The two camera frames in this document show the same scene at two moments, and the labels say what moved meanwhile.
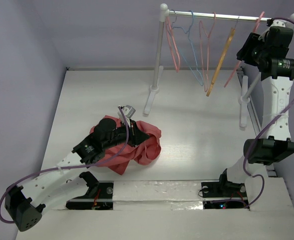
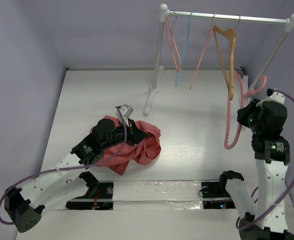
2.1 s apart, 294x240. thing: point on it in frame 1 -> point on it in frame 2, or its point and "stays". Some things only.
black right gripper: x=245 y=47 -> x=243 y=115
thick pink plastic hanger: x=236 y=67 -> x=243 y=98
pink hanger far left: x=169 y=27 stays
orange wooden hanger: x=223 y=57 -> x=232 y=33
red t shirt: x=119 y=157 stays
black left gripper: x=136 y=136 stays
